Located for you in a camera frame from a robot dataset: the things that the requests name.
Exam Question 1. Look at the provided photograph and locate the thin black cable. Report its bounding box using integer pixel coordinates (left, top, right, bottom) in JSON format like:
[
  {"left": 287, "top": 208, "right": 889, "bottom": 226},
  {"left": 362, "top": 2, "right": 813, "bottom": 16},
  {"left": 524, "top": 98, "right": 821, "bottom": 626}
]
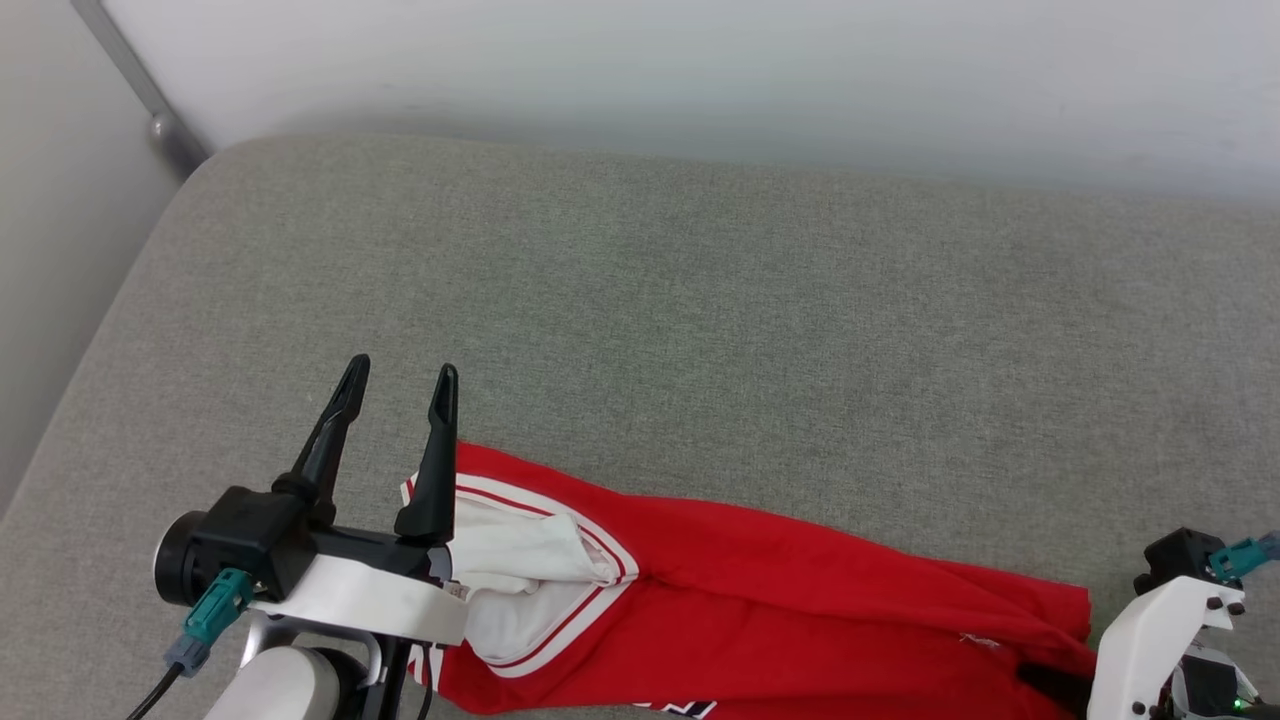
[{"left": 405, "top": 640, "right": 441, "bottom": 720}]

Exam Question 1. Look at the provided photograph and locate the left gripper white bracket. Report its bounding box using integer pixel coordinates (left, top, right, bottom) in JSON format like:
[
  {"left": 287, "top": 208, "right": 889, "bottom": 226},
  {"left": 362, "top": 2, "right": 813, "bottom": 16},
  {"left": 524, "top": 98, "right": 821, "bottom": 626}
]
[{"left": 248, "top": 354, "right": 471, "bottom": 646}]

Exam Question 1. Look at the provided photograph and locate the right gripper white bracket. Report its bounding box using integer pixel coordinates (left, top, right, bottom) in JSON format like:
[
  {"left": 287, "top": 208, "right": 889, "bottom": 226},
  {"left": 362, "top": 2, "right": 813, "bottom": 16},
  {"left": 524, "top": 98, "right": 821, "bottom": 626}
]
[{"left": 1017, "top": 575, "right": 1261, "bottom": 720}]

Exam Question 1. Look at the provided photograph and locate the teal plug left camera cable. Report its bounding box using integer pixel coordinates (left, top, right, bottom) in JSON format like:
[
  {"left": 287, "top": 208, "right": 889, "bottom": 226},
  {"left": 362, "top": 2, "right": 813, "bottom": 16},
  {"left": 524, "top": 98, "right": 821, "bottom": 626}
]
[{"left": 125, "top": 568, "right": 255, "bottom": 720}]

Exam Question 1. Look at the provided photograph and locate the teal plug right camera cable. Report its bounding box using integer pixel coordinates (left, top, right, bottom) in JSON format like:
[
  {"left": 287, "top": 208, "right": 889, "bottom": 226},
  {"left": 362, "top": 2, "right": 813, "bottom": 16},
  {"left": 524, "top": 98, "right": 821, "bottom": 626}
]
[{"left": 1208, "top": 532, "right": 1280, "bottom": 583}]

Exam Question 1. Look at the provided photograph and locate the grey fabric sofa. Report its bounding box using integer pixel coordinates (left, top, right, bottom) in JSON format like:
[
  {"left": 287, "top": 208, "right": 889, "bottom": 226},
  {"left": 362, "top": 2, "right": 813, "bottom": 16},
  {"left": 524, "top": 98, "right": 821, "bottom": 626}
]
[{"left": 0, "top": 130, "right": 1280, "bottom": 720}]

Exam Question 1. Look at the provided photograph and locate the teal plug camera cable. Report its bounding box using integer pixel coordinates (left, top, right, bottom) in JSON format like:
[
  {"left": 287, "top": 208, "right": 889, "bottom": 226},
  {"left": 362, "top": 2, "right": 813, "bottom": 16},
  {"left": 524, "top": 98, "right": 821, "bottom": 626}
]
[
  {"left": 125, "top": 568, "right": 255, "bottom": 720},
  {"left": 1208, "top": 532, "right": 1280, "bottom": 583}
]

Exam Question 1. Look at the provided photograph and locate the grey metal pole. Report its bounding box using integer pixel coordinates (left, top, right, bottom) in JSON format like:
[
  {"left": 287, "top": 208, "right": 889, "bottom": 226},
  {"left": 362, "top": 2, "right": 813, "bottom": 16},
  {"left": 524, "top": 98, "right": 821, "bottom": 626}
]
[{"left": 70, "top": 0, "right": 213, "bottom": 181}]

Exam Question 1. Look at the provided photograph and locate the red and white jersey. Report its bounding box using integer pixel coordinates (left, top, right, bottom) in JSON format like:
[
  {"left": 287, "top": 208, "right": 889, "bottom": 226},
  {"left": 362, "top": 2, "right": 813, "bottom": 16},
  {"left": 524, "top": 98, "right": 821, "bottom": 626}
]
[{"left": 400, "top": 440, "right": 1099, "bottom": 720}]

